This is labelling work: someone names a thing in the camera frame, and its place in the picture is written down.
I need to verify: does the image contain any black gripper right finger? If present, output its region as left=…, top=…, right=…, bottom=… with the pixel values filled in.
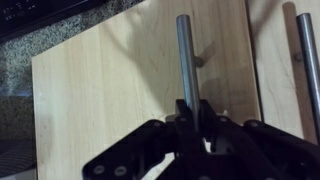
left=199, top=99, right=320, bottom=180

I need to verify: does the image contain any steel bar handle wide door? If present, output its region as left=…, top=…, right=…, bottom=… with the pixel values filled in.
left=175, top=13, right=206, bottom=133

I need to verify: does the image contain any narrow wooden wall cabinet door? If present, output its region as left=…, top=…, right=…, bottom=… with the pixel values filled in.
left=246, top=0, right=320, bottom=145

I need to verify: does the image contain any steel bar handle narrow door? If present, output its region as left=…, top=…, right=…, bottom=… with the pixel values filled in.
left=294, top=12, right=320, bottom=144

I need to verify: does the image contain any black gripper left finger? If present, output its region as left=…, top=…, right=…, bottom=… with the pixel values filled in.
left=82, top=99, right=205, bottom=180

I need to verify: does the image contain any range hood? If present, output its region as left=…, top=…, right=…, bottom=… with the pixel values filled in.
left=0, top=138, right=38, bottom=176

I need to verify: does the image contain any wide wooden wall cabinet door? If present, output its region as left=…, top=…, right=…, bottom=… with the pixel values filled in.
left=31, top=0, right=262, bottom=180

